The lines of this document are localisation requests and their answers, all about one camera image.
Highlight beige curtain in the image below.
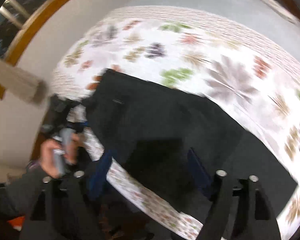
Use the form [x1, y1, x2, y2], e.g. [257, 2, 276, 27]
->
[0, 59, 47, 105]

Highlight black pants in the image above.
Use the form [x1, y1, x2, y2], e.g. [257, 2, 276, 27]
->
[82, 70, 296, 222]

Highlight grey bed sheet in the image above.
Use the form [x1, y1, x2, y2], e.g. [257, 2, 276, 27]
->
[127, 0, 300, 62]

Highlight person's left hand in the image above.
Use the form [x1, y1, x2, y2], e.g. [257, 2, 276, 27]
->
[39, 133, 82, 178]

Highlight person's left forearm, dark sleeve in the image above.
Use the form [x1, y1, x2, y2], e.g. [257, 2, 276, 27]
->
[0, 165, 49, 220]

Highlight floral quilted bedspread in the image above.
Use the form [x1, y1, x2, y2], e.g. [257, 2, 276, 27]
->
[51, 5, 300, 239]

